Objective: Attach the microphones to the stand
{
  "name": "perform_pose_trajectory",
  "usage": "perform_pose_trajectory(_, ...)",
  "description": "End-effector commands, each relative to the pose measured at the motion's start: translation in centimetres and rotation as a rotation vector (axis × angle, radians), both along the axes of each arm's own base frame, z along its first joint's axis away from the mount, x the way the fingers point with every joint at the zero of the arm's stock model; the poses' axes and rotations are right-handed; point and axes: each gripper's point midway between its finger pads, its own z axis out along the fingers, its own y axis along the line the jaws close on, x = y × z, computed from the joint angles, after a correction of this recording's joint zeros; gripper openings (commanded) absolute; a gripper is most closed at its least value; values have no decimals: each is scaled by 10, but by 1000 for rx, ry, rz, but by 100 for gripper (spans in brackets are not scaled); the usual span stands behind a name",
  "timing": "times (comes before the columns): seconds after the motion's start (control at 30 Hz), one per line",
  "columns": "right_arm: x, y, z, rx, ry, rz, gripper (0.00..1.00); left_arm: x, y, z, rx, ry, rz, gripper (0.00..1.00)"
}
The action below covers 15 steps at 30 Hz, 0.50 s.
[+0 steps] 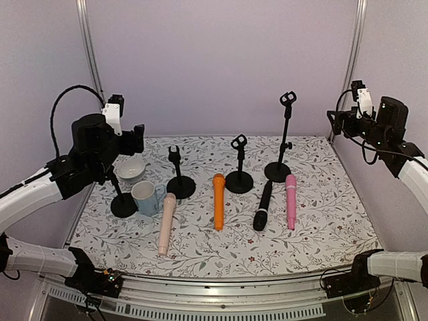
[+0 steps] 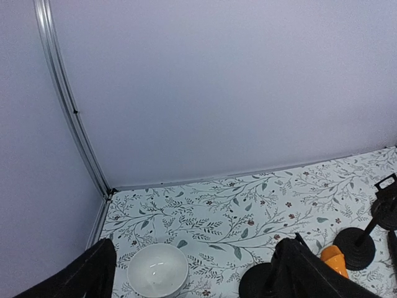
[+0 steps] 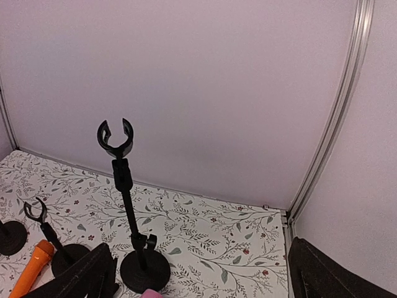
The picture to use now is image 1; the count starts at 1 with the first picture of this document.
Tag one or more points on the beige microphone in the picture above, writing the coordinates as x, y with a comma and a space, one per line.
169, 205

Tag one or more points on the short black mic stand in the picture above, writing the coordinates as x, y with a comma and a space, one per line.
181, 186

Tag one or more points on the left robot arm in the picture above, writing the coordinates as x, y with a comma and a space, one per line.
96, 147

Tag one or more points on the right aluminium frame post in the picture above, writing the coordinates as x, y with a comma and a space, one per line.
356, 39

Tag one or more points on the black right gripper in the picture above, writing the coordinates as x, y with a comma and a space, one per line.
335, 121

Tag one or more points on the pink microphone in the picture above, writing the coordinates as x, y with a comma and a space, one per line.
291, 201

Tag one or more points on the orange microphone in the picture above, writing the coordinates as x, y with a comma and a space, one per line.
218, 189

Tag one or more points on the white ceramic bowl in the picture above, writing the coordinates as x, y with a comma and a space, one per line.
131, 171

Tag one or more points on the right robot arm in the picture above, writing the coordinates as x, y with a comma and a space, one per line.
384, 135

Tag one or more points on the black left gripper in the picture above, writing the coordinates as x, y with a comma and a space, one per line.
136, 139

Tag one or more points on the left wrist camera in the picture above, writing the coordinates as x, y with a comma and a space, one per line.
113, 111

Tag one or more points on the far left black stand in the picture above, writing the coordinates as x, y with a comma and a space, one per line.
123, 204

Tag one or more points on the tall black mic stand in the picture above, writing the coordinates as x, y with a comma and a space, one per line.
278, 171

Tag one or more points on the middle black mic stand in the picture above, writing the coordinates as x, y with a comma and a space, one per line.
239, 181

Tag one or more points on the black microphone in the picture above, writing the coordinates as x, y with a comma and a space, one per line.
261, 216

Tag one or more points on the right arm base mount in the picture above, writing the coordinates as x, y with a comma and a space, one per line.
351, 282

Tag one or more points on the light blue mug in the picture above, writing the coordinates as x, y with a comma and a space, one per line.
148, 197

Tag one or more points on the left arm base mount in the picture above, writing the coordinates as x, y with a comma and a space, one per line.
90, 280

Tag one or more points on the aluminium front rail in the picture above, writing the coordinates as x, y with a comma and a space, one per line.
293, 297

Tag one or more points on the aluminium frame post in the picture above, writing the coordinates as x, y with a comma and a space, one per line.
356, 39
84, 22

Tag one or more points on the left aluminium frame post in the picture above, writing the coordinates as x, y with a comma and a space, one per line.
84, 22

